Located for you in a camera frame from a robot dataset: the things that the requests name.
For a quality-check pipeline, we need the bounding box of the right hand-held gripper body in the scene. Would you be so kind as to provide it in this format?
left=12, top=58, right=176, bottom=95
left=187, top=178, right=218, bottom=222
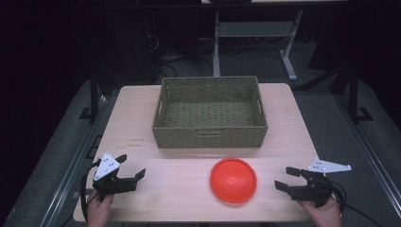
left=288, top=158, right=353, bottom=208

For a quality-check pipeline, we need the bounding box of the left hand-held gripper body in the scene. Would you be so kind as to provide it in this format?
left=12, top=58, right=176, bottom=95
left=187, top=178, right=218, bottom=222
left=92, top=151, right=139, bottom=202

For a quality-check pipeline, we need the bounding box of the orange round plate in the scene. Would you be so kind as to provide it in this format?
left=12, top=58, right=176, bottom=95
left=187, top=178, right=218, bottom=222
left=209, top=157, right=258, bottom=204

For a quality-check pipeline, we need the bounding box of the olive woven basket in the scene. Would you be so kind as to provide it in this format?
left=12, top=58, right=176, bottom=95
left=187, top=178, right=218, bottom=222
left=151, top=76, right=270, bottom=149

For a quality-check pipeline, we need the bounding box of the person's right hand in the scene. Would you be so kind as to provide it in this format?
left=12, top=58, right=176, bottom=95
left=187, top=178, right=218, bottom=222
left=297, top=196, right=343, bottom=227

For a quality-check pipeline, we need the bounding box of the person's left hand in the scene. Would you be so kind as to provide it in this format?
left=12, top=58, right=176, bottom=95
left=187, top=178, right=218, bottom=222
left=86, top=190, right=114, bottom=227

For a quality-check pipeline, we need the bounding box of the black metal stand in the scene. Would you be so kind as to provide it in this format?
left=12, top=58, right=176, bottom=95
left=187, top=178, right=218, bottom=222
left=78, top=67, right=105, bottom=125
left=346, top=65, right=375, bottom=125

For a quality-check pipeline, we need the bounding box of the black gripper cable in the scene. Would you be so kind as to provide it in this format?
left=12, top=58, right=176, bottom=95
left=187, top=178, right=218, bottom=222
left=79, top=158, right=102, bottom=222
left=330, top=181, right=384, bottom=227

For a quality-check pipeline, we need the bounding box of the aluminium floor rail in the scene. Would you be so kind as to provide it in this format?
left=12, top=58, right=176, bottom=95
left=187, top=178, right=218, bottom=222
left=39, top=93, right=112, bottom=227
left=336, top=93, right=401, bottom=219

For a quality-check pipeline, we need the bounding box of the bundle of floor cables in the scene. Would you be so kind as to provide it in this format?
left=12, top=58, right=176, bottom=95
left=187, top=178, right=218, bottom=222
left=145, top=31, right=216, bottom=79

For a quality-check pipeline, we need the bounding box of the grey metal table frame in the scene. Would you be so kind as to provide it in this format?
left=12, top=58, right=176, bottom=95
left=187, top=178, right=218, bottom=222
left=212, top=9, right=304, bottom=81

